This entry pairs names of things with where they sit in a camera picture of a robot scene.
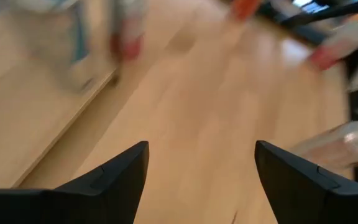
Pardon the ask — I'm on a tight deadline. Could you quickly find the blue silver Red Bull can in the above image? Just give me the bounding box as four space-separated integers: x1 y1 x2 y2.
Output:
23 0 91 93

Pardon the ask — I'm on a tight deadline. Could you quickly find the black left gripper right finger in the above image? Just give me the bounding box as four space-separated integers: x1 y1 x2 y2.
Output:
254 139 358 224

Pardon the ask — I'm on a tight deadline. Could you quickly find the light wooden shelf board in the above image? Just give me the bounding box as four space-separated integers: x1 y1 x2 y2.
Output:
0 0 117 189

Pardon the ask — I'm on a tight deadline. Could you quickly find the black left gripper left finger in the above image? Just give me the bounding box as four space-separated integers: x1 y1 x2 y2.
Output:
0 140 150 224

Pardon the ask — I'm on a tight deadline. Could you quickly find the silver Diet Coke can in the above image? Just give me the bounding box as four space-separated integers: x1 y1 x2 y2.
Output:
308 18 358 72
109 0 146 62

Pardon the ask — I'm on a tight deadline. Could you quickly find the silver raspberry lime can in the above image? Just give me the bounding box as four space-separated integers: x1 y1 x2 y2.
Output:
292 119 358 170

